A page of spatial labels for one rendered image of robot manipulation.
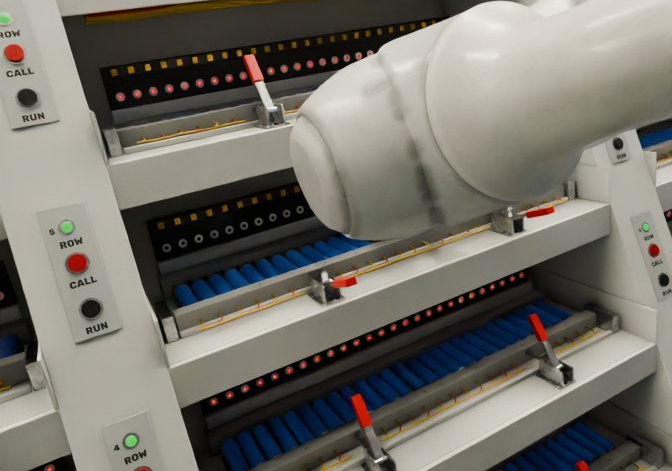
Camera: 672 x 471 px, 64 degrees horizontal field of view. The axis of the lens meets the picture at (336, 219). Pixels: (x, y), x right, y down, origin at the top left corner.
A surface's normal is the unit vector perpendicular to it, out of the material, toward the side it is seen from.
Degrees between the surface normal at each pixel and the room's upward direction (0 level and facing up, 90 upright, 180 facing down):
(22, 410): 21
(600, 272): 90
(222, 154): 111
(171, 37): 90
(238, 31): 90
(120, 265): 90
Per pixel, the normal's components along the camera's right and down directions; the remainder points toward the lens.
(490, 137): -0.36, 0.52
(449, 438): -0.15, -0.94
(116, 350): 0.36, -0.14
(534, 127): -0.50, 0.73
